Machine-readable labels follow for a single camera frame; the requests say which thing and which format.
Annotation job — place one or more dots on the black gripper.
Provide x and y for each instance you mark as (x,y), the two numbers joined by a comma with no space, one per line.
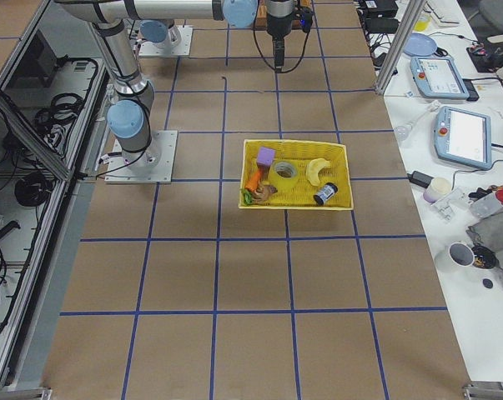
(277,26)

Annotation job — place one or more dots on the yellow tape roll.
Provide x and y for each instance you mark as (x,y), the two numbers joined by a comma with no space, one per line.
(283,175)

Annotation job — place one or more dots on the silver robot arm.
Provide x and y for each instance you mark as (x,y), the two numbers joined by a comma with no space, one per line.
(161,33)
(128,119)

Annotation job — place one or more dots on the purple foam block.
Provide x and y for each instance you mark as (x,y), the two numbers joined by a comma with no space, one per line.
(265,157)

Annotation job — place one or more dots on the toy banana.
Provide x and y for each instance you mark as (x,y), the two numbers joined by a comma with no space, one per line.
(313,169)

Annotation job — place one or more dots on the toy carrot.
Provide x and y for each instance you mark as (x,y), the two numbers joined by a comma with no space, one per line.
(250,186)

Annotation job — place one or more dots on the light blue plate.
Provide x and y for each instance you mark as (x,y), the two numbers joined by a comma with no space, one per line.
(420,45)

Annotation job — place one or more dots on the brown toy animal figure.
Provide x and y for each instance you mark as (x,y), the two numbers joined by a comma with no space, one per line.
(263,193)

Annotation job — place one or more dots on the black cylindrical can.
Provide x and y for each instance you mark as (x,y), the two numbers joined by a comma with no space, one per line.
(325,193)

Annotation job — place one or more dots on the upper teach pendant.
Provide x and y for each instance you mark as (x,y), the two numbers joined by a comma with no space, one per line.
(438,78)

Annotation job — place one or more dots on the teach pendant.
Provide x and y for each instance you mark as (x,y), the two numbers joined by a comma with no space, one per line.
(438,78)
(463,137)

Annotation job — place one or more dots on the lower teach pendant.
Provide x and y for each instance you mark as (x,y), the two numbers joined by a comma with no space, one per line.
(463,137)

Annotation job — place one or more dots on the white lilac cup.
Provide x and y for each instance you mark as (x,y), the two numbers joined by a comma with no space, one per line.
(437,189)

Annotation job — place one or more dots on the white mug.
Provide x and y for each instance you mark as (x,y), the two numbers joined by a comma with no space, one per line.
(454,258)

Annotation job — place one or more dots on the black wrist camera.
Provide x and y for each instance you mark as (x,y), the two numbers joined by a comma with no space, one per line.
(305,19)

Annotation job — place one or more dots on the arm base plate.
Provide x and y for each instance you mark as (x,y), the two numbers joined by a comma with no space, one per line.
(148,50)
(155,166)

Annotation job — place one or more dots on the aluminium frame post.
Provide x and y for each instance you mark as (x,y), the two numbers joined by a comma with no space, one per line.
(407,22)

